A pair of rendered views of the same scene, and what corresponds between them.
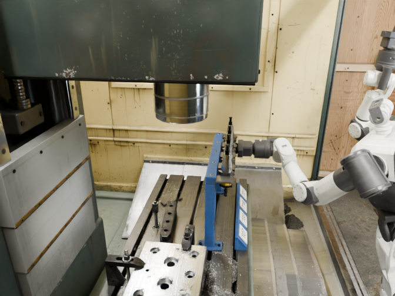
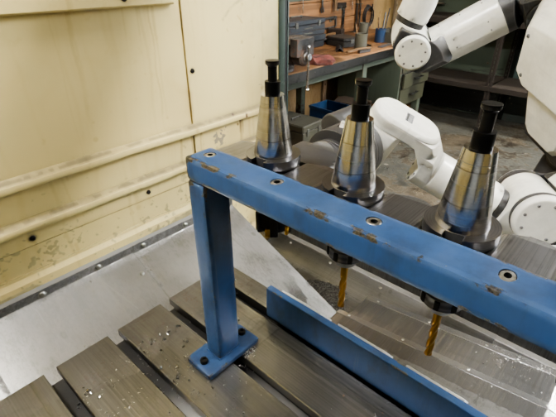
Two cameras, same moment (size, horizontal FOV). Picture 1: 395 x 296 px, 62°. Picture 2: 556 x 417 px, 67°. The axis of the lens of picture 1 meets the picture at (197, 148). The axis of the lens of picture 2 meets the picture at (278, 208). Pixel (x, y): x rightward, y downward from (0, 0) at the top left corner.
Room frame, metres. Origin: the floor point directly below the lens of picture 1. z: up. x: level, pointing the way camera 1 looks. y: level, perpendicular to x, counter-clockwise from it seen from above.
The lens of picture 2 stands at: (1.18, 0.22, 1.41)
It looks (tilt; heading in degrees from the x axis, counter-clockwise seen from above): 30 degrees down; 305
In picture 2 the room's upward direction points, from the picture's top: straight up
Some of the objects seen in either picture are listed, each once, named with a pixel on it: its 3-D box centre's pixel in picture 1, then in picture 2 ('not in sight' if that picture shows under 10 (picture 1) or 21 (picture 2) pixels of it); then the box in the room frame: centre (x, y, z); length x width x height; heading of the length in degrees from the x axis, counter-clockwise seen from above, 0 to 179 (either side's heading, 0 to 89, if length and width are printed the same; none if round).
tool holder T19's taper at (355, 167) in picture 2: (229, 140); (356, 151); (1.34, -0.14, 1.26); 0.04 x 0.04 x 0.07
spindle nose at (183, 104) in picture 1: (181, 96); not in sight; (0.92, 0.05, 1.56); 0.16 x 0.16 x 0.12
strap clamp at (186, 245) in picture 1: (187, 242); not in sight; (1.01, 0.04, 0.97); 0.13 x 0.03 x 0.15; 173
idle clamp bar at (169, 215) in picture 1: (168, 223); not in sight; (1.18, 0.12, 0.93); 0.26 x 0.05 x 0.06; 178
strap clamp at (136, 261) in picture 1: (126, 266); not in sight; (0.88, 0.25, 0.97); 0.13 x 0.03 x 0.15; 83
